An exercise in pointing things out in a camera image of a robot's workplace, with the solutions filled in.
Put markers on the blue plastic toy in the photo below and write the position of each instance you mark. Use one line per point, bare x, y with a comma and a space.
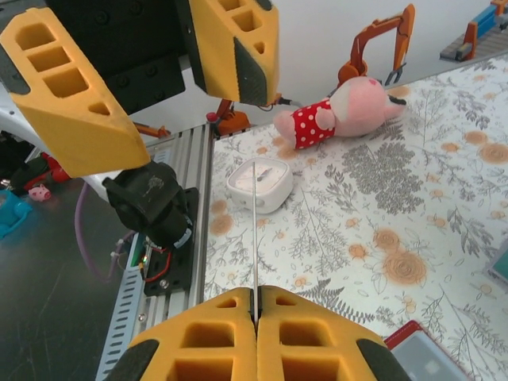
14, 214

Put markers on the black teal card box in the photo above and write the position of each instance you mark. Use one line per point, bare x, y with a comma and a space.
500, 266

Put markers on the floral table mat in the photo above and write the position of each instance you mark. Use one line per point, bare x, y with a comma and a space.
397, 198

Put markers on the red card holder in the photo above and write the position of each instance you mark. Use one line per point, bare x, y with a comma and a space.
420, 357

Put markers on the small pink pig figurine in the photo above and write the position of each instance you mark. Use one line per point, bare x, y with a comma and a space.
39, 193

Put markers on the pink plush toy polka dress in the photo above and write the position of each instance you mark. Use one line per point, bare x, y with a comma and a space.
357, 107

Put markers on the red toy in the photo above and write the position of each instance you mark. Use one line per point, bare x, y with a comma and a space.
59, 172

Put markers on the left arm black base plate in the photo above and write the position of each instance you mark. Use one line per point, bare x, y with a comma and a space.
174, 274

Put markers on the blue orange conveyor sticker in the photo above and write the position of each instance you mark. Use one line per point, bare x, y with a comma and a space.
472, 35

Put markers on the aluminium frame rail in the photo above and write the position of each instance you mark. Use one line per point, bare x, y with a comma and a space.
198, 198

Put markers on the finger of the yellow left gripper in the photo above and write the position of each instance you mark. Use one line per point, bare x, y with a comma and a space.
79, 119
222, 51

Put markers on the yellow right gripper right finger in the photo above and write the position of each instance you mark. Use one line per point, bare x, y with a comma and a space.
270, 349

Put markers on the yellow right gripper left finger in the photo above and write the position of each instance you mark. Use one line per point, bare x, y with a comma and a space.
246, 349

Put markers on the orange grey robot sticker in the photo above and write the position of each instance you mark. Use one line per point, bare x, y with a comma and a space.
232, 121

